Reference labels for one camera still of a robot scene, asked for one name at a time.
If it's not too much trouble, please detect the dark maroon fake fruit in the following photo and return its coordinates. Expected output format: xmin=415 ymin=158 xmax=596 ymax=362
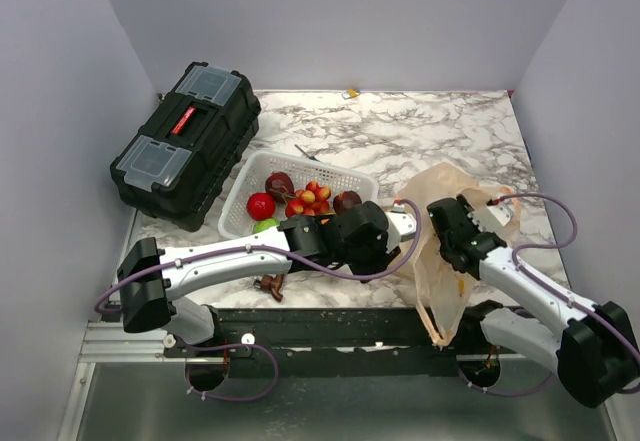
xmin=332 ymin=190 xmax=362 ymax=215

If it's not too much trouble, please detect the orange translucent plastic bag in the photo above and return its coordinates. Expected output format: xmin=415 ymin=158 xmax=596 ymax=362
xmin=396 ymin=162 xmax=512 ymax=348

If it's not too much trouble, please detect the red fake cherry bunch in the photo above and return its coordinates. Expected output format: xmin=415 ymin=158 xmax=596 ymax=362
xmin=285 ymin=181 xmax=332 ymax=218

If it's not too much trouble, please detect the red fake apple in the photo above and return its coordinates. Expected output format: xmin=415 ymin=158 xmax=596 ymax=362
xmin=265 ymin=172 xmax=295 ymax=203

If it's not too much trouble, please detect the green fake fruit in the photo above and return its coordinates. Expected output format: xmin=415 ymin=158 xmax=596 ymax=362
xmin=252 ymin=217 xmax=280 ymax=234

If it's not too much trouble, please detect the red fake tomato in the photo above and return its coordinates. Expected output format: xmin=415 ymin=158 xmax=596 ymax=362
xmin=246 ymin=192 xmax=276 ymax=221

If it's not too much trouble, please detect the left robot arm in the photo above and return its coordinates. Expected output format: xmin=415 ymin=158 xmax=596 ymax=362
xmin=117 ymin=201 xmax=417 ymax=356

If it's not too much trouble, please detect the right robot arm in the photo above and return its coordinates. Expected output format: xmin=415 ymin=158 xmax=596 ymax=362
xmin=427 ymin=195 xmax=639 ymax=408

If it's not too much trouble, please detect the small grey hex key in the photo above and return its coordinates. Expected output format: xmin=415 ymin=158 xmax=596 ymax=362
xmin=294 ymin=144 xmax=320 ymax=162

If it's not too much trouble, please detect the brown faucet tap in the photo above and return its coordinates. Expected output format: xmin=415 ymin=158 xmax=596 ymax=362
xmin=253 ymin=274 xmax=286 ymax=302

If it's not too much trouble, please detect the white plastic basket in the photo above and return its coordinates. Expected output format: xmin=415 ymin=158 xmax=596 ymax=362
xmin=218 ymin=149 xmax=379 ymax=239

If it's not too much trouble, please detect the black plastic toolbox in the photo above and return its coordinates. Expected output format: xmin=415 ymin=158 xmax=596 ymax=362
xmin=110 ymin=62 xmax=261 ymax=232

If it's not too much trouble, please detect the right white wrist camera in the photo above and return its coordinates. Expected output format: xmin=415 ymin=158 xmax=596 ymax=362
xmin=468 ymin=204 xmax=514 ymax=235

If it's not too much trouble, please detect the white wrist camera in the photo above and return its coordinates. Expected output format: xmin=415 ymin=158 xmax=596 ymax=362
xmin=468 ymin=204 xmax=514 ymax=235
xmin=386 ymin=205 xmax=417 ymax=251

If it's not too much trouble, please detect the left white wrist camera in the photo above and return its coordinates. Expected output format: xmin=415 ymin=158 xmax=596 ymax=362
xmin=386 ymin=205 xmax=417 ymax=251

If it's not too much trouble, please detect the black mounting rail base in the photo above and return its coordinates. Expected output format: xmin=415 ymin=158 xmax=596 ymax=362
xmin=102 ymin=305 xmax=551 ymax=380

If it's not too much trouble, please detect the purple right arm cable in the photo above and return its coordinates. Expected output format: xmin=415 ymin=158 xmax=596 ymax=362
xmin=457 ymin=192 xmax=640 ymax=397

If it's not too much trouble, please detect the aluminium rail extrusion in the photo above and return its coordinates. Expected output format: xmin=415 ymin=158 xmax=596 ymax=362
xmin=79 ymin=320 xmax=176 ymax=365

